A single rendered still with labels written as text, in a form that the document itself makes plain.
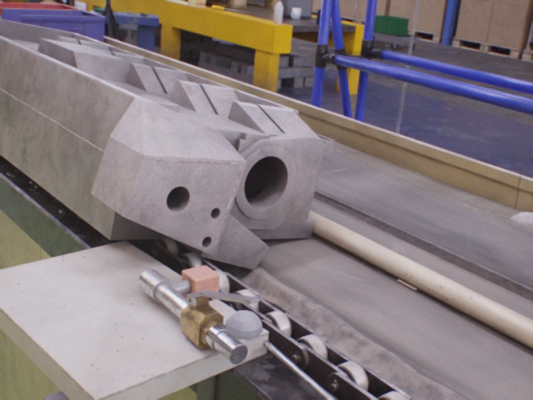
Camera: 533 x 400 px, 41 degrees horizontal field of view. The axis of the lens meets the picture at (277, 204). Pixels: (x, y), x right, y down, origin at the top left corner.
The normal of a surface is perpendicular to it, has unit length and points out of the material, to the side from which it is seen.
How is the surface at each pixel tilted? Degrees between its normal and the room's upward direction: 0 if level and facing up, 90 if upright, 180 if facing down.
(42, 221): 90
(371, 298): 0
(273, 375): 0
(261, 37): 90
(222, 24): 90
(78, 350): 0
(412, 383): 45
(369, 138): 90
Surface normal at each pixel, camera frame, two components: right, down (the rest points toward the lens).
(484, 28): -0.78, 0.14
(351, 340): -0.53, -0.52
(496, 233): 0.09, -0.94
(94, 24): 0.62, 0.35
